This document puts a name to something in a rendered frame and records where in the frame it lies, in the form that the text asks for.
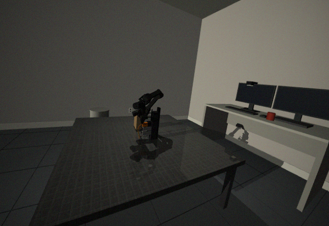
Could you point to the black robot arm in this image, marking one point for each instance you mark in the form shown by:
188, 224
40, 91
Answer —
147, 100

